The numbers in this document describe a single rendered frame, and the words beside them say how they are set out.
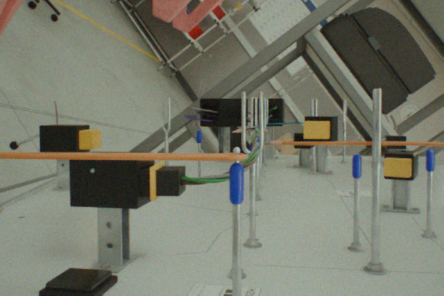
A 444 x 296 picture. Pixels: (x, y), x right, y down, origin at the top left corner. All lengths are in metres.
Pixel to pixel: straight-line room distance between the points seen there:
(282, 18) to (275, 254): 7.80
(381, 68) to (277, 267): 1.10
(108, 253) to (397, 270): 0.23
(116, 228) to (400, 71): 1.16
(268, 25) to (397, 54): 6.77
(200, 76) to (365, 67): 6.90
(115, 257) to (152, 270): 0.03
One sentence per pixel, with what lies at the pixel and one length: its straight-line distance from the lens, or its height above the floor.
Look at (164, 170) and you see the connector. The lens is 0.40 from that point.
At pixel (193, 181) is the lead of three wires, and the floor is 1.20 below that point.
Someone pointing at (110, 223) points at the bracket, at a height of 1.11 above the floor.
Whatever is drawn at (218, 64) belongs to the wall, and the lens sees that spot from 8.24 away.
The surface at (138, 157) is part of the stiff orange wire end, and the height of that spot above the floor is 1.21.
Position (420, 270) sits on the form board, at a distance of 0.45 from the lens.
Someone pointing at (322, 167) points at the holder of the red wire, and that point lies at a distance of 0.99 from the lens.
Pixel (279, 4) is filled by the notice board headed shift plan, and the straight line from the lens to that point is 8.28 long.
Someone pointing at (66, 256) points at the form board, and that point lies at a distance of 0.47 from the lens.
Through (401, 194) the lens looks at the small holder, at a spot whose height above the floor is 1.33.
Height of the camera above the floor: 1.30
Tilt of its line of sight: 9 degrees down
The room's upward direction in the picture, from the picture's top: 53 degrees clockwise
